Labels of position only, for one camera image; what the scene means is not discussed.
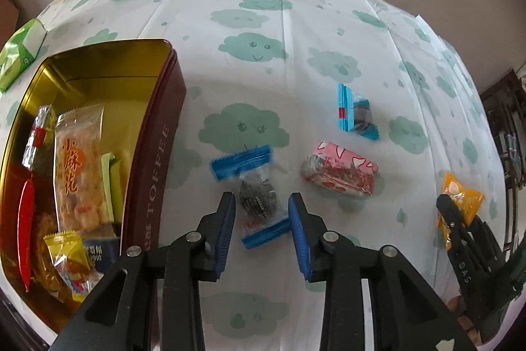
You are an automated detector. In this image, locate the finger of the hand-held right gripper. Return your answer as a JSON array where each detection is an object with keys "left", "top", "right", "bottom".
[
  {"left": 468, "top": 216, "right": 502, "bottom": 258},
  {"left": 436, "top": 193, "right": 479, "bottom": 274}
]

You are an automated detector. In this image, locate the large red snack packet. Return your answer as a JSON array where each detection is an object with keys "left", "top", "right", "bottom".
[{"left": 17, "top": 176, "right": 37, "bottom": 293}]

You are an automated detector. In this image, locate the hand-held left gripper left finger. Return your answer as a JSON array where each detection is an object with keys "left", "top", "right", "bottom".
[{"left": 49, "top": 191, "right": 237, "bottom": 351}]

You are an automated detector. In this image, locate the green tissue box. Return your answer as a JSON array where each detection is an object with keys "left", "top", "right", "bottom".
[{"left": 0, "top": 18, "right": 47, "bottom": 93}]

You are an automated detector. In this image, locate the pink printed snack packet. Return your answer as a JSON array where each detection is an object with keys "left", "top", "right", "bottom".
[{"left": 299, "top": 140, "right": 379, "bottom": 199}]

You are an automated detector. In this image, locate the yellow-orange snack packet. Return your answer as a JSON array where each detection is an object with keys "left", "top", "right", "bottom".
[{"left": 436, "top": 170, "right": 486, "bottom": 251}]

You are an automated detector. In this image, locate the grey packet with red label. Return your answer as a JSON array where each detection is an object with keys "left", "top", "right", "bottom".
[{"left": 21, "top": 105, "right": 57, "bottom": 173}]

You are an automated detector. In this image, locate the cloud-printed white tablecloth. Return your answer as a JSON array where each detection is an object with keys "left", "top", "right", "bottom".
[{"left": 0, "top": 0, "right": 508, "bottom": 351}]

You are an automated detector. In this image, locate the dark wooden shelf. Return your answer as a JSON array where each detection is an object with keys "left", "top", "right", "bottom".
[{"left": 479, "top": 67, "right": 526, "bottom": 195}]

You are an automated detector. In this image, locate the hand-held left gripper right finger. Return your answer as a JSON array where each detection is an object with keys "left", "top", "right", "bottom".
[{"left": 288, "top": 192, "right": 473, "bottom": 351}]

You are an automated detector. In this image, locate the small yellow candy packet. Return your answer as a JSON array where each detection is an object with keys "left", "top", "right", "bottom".
[{"left": 43, "top": 231, "right": 104, "bottom": 303}]

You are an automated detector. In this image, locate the cardboard box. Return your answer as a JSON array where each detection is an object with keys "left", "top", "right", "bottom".
[{"left": 0, "top": 0, "right": 19, "bottom": 25}]

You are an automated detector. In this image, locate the clear fried twist packet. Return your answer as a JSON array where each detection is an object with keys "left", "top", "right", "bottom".
[{"left": 54, "top": 103, "right": 116, "bottom": 233}]

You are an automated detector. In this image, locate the small blue cookie packet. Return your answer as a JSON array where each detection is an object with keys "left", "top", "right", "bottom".
[{"left": 336, "top": 83, "right": 381, "bottom": 141}]

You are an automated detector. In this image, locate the light green snack packet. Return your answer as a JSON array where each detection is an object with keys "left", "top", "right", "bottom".
[{"left": 100, "top": 153, "right": 125, "bottom": 226}]

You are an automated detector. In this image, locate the gold and brown tin box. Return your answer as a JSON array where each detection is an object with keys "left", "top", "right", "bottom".
[{"left": 0, "top": 39, "right": 187, "bottom": 351}]

